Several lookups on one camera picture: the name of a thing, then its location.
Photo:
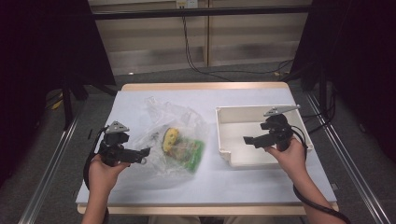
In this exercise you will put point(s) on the aluminium floor rail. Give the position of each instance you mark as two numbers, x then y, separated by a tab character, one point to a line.
49	174
351	168

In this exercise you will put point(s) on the green snack packet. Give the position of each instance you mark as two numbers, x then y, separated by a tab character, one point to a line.
193	152

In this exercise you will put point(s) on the dark curtain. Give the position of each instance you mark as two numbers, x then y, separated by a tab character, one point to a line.
364	62
37	62

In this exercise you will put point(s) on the clear plastic bag yellow print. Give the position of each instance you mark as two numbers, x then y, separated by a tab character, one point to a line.
183	118

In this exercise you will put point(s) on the wooden table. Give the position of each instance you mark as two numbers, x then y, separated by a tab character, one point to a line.
202	86

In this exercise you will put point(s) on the white wall socket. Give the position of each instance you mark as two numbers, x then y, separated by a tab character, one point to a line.
186	3

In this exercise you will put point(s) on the person's right hand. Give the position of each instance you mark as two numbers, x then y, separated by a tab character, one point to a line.
294	160

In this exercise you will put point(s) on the pale blue table mat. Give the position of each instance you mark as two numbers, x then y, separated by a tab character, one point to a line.
218	186

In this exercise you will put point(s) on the yellow tape piece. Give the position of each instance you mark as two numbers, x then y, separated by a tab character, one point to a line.
57	105

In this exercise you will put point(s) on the white plastic tray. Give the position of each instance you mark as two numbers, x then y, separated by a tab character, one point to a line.
239	143

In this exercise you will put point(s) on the black horizontal bar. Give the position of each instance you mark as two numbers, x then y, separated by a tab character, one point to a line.
186	13

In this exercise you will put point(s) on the small black floor object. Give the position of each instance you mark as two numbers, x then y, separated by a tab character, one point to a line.
90	133

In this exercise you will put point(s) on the black metal stand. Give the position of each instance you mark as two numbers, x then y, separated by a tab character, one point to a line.
322	90
67	105

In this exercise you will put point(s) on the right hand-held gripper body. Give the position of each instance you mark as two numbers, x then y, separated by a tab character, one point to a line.
280	130

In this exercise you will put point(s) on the person's left hand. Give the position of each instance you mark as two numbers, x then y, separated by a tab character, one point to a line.
102	177

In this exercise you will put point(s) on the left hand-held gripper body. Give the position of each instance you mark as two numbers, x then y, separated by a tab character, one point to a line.
113	149

